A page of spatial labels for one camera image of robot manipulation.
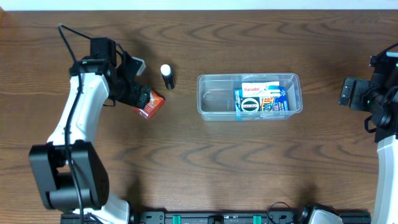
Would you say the dark syrup bottle white cap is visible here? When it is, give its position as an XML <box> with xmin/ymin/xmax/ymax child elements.
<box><xmin>160</xmin><ymin>64</ymin><xmax>175</xmax><ymax>90</ymax></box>

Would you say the red Panadol ActiFast box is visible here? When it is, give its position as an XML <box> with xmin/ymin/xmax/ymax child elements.
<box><xmin>133</xmin><ymin>90</ymin><xmax>165</xmax><ymax>120</ymax></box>

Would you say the clear plastic container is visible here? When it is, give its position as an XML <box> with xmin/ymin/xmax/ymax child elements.
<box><xmin>197</xmin><ymin>73</ymin><xmax>303</xmax><ymax>121</ymax></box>

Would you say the blue Cool Fever box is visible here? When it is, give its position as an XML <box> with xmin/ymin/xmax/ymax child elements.
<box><xmin>234</xmin><ymin>87</ymin><xmax>289</xmax><ymax>119</ymax></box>

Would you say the white Panadol box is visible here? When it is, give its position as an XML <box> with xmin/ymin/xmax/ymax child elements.
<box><xmin>242</xmin><ymin>82</ymin><xmax>282</xmax><ymax>98</ymax></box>

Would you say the dark green ointment box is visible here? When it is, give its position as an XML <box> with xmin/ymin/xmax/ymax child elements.
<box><xmin>241</xmin><ymin>97</ymin><xmax>260</xmax><ymax>113</ymax></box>

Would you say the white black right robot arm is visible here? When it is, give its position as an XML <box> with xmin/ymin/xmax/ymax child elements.
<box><xmin>338</xmin><ymin>50</ymin><xmax>397</xmax><ymax>224</ymax></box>

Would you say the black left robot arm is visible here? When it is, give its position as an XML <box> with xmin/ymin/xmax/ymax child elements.
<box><xmin>29</xmin><ymin>37</ymin><xmax>151</xmax><ymax>223</ymax></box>

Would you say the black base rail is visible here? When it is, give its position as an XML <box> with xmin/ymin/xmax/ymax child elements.
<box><xmin>60</xmin><ymin>211</ymin><xmax>371</xmax><ymax>224</ymax></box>

